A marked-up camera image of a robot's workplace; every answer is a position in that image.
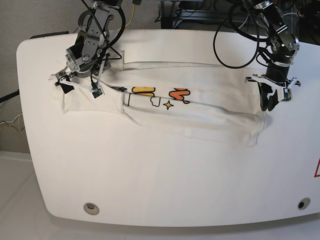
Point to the white printed T-shirt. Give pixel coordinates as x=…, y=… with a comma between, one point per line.
x=199, y=101

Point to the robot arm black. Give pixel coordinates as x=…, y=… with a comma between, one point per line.
x=92, y=51
x=275, y=44

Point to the black aluminium frame rack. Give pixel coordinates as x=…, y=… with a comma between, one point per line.
x=172, y=13

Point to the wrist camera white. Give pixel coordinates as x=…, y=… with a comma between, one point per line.
x=287, y=94
x=97, y=92

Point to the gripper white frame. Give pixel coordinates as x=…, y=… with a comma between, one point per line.
x=272, y=83
x=68, y=79

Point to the grey table grommet left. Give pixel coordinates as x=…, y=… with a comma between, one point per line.
x=91, y=209

